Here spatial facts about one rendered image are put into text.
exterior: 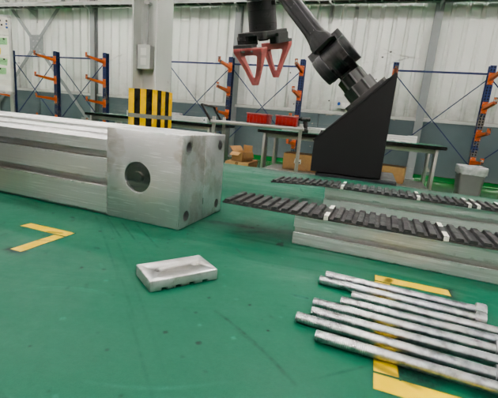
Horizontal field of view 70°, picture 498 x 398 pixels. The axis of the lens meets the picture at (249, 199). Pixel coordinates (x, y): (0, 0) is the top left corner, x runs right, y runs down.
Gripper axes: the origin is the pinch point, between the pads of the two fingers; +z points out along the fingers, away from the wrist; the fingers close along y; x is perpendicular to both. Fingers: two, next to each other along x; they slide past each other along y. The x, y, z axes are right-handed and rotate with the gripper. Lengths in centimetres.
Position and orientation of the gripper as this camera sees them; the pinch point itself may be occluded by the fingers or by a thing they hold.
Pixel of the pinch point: (265, 76)
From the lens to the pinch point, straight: 81.7
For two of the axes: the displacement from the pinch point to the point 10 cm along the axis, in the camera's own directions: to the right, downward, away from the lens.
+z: 0.9, 8.9, 4.5
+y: 5.0, -4.3, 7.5
